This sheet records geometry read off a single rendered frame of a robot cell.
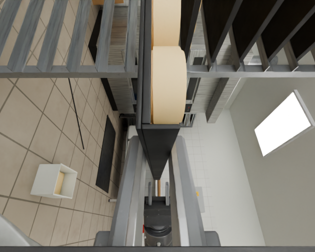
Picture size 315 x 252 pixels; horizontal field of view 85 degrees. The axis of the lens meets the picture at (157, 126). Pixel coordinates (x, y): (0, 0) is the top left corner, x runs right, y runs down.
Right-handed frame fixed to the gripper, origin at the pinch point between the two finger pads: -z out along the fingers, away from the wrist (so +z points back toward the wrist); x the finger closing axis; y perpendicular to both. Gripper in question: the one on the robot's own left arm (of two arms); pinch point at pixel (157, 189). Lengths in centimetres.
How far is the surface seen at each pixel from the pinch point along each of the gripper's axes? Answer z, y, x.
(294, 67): -49, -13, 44
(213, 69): -50, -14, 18
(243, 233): -121, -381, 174
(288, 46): -56, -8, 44
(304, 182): -132, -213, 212
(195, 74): -50, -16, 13
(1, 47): -57, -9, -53
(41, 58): -51, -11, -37
